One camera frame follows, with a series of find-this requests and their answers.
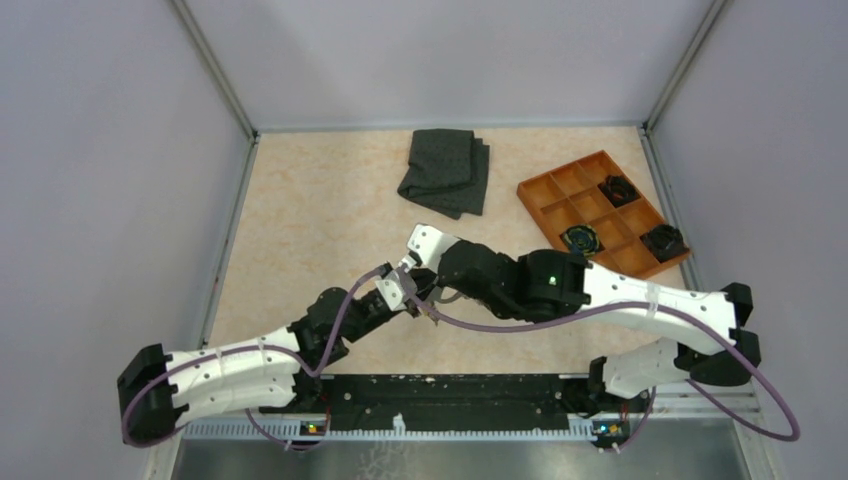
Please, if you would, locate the metal key holder plate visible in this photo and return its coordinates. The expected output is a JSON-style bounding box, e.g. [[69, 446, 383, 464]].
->
[[410, 282, 465, 326]]

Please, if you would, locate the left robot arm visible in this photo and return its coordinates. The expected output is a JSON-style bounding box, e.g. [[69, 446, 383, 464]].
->
[[117, 281, 408, 448]]

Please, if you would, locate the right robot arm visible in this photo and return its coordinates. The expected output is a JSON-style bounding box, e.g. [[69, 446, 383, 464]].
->
[[422, 240, 762, 412]]

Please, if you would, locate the blue yellow rolled tie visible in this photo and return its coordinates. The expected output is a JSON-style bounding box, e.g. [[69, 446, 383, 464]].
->
[[560, 224, 605, 258]]

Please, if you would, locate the orange compartment tray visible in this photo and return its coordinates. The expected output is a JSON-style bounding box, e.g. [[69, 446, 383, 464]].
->
[[516, 150, 691, 279]]

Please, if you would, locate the black rolled belt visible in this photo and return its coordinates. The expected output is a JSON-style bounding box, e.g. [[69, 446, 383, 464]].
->
[[598, 175, 641, 208]]

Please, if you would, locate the dark grey folded cloth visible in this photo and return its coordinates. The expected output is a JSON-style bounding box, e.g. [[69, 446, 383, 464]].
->
[[397, 129, 490, 220]]

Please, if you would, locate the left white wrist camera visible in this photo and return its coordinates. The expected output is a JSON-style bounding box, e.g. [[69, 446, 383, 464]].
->
[[375, 268, 417, 312]]

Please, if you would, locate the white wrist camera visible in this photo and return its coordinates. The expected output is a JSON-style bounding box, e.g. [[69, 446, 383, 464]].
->
[[400, 223, 459, 272], [375, 268, 417, 312]]

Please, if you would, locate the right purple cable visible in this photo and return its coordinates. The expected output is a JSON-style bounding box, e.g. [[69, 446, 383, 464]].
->
[[397, 261, 802, 444]]

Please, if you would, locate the purple cable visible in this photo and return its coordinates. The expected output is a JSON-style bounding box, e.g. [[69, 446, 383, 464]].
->
[[397, 261, 802, 444], [121, 262, 395, 452]]

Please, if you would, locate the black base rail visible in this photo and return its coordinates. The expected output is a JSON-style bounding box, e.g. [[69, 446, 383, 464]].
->
[[291, 372, 654, 442]]

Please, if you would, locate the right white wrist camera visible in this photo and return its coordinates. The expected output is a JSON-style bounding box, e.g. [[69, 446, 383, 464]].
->
[[400, 223, 459, 272]]

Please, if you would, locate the black rolled strap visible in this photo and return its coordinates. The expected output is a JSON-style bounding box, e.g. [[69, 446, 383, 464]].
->
[[639, 223, 689, 262]]

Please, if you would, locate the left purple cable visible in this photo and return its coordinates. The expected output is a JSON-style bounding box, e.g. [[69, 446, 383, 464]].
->
[[121, 262, 395, 452]]

